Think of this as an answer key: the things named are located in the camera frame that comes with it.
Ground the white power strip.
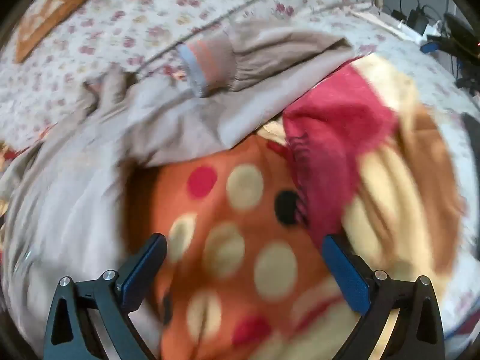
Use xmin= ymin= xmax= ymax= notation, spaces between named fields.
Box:
xmin=397 ymin=20 xmax=443 ymax=44

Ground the floral bed sheet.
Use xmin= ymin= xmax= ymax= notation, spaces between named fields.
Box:
xmin=0 ymin=0 xmax=480 ymax=346

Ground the orange patterned cloth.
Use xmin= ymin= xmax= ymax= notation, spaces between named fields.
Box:
xmin=15 ymin=0 xmax=97 ymax=64

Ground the orange polka dot printed blanket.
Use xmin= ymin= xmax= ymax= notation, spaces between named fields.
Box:
xmin=124 ymin=54 xmax=466 ymax=360

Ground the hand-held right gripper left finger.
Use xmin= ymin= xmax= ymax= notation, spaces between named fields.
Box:
xmin=43 ymin=233 xmax=168 ymax=360

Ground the black device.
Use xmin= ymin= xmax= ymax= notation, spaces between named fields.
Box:
xmin=427 ymin=12 xmax=480 ymax=61

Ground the beige jacket with striped cuffs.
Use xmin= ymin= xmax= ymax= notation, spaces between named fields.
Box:
xmin=0 ymin=20 xmax=355 ymax=360

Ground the black charger with cable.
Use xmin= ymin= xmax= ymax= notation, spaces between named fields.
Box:
xmin=392 ymin=0 xmax=432 ymax=34

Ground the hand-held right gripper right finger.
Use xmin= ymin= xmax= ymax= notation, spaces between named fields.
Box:
xmin=322 ymin=234 xmax=445 ymax=360

